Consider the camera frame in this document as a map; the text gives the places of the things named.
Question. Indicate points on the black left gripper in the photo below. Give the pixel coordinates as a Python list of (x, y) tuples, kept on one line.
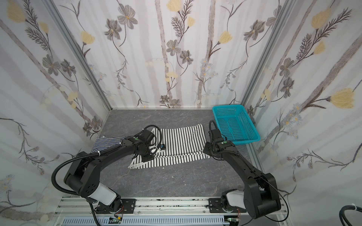
[(147, 154)]

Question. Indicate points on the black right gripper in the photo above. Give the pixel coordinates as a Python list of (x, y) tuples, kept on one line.
[(209, 150)]

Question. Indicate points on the black striped tank top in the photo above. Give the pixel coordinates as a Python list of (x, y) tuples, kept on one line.
[(182, 145)]

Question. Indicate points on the blue striped tank top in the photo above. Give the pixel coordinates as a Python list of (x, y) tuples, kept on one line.
[(105, 142)]

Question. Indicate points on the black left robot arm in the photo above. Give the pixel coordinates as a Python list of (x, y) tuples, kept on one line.
[(83, 176)]

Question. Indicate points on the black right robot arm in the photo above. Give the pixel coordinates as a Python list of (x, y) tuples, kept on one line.
[(260, 196)]

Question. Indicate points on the teal plastic basket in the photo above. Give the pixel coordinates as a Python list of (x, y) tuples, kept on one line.
[(234, 122)]

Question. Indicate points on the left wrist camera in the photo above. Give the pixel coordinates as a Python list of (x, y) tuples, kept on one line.
[(156, 149)]

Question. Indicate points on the white vented cable duct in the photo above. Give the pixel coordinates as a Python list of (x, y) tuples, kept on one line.
[(164, 221)]

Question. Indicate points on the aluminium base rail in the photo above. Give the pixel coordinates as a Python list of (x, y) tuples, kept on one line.
[(158, 206)]

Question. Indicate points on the black cable bundle corner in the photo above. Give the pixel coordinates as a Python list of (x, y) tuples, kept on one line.
[(350, 215)]

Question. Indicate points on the aluminium corner post right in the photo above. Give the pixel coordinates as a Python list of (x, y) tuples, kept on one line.
[(276, 32)]

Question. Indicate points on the aluminium corner post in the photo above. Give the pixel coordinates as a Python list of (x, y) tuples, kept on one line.
[(276, 32), (77, 52)]

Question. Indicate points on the aluminium corner post left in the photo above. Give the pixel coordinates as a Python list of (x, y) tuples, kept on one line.
[(77, 52)]

